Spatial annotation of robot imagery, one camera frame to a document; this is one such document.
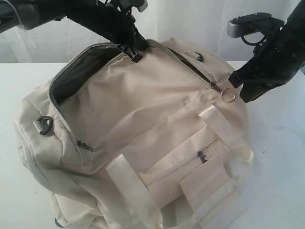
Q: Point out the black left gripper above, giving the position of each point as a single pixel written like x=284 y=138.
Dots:
x=112 y=20

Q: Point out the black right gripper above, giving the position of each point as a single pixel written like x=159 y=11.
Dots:
x=273 y=66

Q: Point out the cream fabric duffel bag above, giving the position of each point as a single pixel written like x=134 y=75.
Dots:
x=147 y=145

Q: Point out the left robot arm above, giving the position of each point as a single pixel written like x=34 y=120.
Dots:
x=29 y=14

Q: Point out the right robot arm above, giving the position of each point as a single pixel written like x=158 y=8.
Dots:
x=297 y=16

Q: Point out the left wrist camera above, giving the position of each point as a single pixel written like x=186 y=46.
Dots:
x=141 y=5

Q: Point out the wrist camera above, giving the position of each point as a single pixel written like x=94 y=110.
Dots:
x=141 y=5
x=262 y=22

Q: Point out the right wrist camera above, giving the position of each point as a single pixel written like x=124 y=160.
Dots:
x=262 y=22

